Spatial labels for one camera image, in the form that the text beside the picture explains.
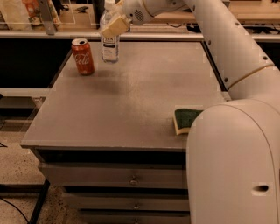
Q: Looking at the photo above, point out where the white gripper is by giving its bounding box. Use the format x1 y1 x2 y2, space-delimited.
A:
100 0 153 39

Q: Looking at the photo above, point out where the clear plastic water bottle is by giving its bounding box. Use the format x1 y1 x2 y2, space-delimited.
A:
100 0 120 64

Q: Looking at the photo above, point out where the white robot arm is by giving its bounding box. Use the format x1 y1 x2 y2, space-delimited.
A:
101 0 280 224

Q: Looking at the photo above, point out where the red coke can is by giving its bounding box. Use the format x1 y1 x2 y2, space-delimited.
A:
72 38 95 75

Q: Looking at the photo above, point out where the metal railing with posts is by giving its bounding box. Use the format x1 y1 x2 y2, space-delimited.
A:
0 0 280 34

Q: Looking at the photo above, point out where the orange snack bag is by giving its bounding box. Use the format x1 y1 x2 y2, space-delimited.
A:
22 0 43 26

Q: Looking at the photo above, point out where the green yellow sponge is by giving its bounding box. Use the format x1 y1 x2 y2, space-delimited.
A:
173 108 202 135

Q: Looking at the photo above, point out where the grey drawer cabinet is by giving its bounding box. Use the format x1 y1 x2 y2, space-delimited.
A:
22 42 223 224

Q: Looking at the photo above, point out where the round top drawer knob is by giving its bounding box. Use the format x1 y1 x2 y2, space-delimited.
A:
129 176 138 186

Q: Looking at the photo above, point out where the middle drawer knob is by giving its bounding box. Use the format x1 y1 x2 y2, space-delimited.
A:
133 203 140 210

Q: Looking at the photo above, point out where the black floor cable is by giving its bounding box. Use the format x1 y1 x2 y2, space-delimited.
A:
0 196 32 224

